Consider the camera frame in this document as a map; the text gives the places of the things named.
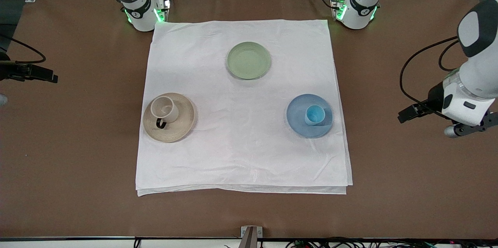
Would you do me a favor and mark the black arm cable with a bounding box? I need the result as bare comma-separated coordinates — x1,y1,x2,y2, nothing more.
0,33,47,64
400,36,462,118

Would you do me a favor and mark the metal table edge bracket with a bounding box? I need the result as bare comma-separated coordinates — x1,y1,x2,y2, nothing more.
240,225,263,248

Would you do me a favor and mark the beige ridged plate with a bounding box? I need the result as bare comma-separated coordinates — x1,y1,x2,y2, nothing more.
143,93,196,143

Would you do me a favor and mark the white cloth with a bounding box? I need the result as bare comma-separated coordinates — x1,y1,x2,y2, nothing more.
135,19,353,197

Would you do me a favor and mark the blue plate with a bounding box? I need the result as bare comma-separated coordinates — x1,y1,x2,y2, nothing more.
286,94,334,139

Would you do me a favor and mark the blue cup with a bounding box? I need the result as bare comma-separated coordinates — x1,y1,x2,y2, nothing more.
304,104,326,126

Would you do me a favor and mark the light green plate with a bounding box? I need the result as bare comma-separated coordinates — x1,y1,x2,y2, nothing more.
226,42,272,80

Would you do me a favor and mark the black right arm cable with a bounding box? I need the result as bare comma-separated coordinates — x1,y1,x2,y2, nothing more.
0,33,47,64

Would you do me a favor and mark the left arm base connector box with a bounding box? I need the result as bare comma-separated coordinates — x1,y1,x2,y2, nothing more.
330,0,347,21

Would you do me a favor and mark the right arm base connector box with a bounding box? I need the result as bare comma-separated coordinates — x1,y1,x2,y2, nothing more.
155,0,172,22

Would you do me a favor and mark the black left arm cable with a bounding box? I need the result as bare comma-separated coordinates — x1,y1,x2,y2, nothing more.
400,36,462,118

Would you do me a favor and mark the white mug with black handle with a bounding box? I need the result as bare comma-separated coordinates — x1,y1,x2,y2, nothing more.
150,96,180,129

